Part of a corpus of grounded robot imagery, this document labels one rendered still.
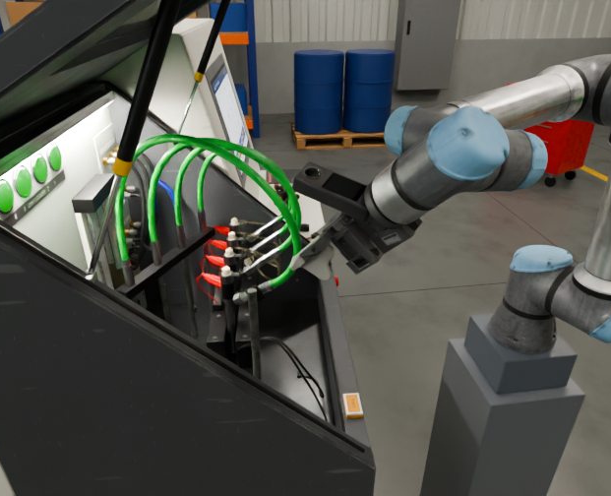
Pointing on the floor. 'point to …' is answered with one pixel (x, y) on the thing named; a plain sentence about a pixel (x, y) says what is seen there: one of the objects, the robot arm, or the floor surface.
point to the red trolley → (564, 146)
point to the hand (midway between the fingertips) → (305, 248)
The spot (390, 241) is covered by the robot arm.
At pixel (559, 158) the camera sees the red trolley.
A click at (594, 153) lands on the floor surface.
